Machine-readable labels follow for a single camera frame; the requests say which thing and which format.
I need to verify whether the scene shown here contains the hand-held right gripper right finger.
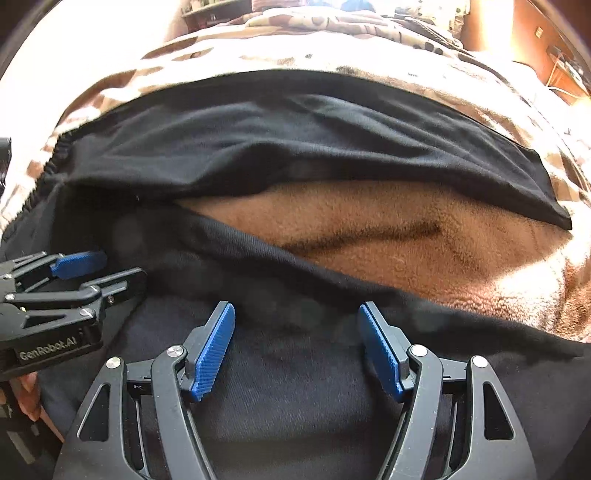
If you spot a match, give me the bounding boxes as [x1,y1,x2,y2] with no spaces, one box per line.
[359,302,539,480]

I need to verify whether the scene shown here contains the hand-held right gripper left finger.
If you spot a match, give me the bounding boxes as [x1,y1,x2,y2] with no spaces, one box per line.
[53,301,236,480]

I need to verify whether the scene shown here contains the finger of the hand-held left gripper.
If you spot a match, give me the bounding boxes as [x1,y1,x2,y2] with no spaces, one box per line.
[0,268,147,343]
[0,251,108,296]

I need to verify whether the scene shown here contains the black pants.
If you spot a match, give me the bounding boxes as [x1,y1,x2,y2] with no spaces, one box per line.
[0,69,591,480]

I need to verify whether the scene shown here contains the person's left hand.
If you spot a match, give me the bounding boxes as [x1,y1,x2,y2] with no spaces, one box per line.
[13,370,64,441]

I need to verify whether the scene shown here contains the brown patterned fleece blanket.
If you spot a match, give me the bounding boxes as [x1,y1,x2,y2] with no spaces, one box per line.
[0,0,591,344]

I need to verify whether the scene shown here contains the dark wooden nightstand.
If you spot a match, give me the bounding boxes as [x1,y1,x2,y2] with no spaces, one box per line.
[181,0,220,29]

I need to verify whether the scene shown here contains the orange wooden panel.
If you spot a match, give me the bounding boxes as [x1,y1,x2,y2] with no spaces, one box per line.
[462,0,591,100]

